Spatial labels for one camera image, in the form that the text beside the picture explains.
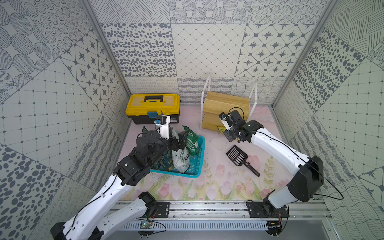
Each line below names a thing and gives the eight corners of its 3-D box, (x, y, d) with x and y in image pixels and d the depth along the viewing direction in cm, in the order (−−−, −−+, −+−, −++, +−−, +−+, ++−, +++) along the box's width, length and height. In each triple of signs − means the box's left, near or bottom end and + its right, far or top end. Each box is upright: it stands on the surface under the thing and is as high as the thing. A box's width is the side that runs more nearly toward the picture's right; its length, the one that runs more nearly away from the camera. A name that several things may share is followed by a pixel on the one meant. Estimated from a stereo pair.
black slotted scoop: (255, 181, 85) (256, 179, 83) (225, 154, 96) (226, 152, 94) (263, 170, 89) (264, 168, 87) (233, 146, 100) (234, 144, 98)
